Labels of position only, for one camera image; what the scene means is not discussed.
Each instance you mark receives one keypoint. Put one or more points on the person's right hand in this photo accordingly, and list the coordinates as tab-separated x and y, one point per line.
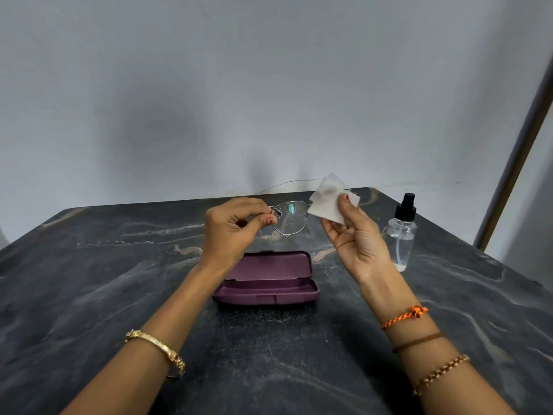
360	244

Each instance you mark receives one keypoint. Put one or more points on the person's left hand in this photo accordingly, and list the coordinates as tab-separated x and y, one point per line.
227	233

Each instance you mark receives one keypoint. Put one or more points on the person's left thumb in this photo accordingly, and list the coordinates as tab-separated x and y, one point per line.
259	222

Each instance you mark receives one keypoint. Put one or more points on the person's right thumb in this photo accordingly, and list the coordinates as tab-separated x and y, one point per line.
348	211

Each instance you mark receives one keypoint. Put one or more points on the white cleaning cloth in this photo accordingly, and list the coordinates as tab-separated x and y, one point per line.
328	203

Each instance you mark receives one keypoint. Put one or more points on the thin metal frame eyeglasses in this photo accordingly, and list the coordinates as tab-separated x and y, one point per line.
289	218

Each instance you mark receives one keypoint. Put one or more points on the person's right forearm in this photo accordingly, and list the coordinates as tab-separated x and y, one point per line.
419	345

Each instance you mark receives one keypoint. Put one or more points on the person's left forearm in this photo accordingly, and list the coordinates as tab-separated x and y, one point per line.
147	332

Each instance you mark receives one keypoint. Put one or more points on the purple eyeglass case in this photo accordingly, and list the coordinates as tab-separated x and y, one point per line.
265	280

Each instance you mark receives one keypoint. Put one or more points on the clear spray bottle black cap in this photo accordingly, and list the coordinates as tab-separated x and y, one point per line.
401	237

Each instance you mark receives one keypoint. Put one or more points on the gold bangle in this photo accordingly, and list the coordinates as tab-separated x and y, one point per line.
160	343

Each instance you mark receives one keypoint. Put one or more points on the brown door frame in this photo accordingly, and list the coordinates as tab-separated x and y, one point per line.
514	155

